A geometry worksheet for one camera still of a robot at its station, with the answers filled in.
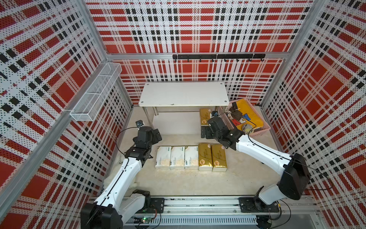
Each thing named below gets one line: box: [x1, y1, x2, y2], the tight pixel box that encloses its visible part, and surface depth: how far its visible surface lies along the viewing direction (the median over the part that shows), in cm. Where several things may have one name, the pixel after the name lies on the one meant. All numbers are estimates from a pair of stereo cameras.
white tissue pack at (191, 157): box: [184, 145, 199, 170], surface depth 88 cm
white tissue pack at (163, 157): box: [154, 145, 172, 169], surface depth 88 cm
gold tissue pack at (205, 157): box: [198, 142, 214, 172], surface depth 86 cm
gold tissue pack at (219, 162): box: [211, 143, 228, 173], surface depth 85 cm
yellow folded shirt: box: [231, 98, 265, 133], surface depth 104 cm
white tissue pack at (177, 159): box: [169, 145, 185, 170], surface depth 88 cm
